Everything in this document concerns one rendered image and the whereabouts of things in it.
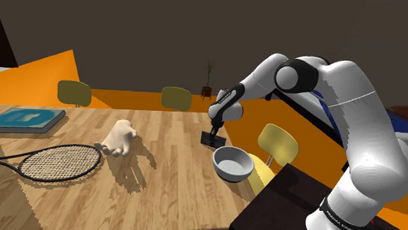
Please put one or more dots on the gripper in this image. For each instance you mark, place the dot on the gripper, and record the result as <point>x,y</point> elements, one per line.
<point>216,127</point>

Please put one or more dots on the potted plant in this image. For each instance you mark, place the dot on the potted plant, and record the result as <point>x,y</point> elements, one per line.
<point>207,90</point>

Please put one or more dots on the olive green chair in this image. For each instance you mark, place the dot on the olive green chair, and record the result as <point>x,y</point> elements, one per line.
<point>74,92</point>
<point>176,98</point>

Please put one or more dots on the yellow chair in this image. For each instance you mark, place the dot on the yellow chair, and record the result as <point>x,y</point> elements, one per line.
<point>278,143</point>

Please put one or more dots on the beige hand figure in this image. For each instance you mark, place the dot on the beige hand figure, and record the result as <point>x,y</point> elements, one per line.
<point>120,138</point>

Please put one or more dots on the blue book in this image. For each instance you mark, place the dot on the blue book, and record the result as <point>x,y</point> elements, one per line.
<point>24,119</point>

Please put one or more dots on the black rectangular box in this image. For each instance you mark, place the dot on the black rectangular box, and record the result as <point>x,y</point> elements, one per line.
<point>212,140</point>

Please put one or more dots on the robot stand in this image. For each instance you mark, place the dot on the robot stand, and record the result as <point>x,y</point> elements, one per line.
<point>282,208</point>

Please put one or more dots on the black tennis racket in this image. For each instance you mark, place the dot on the black tennis racket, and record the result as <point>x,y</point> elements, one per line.
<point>60,162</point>

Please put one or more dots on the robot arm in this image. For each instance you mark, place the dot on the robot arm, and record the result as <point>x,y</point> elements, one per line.
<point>368,135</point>

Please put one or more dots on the wooden table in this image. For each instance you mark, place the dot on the wooden table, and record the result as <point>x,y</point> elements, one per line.
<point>173,189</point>

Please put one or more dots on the grey bowl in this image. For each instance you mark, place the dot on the grey bowl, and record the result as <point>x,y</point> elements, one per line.
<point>234,166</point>

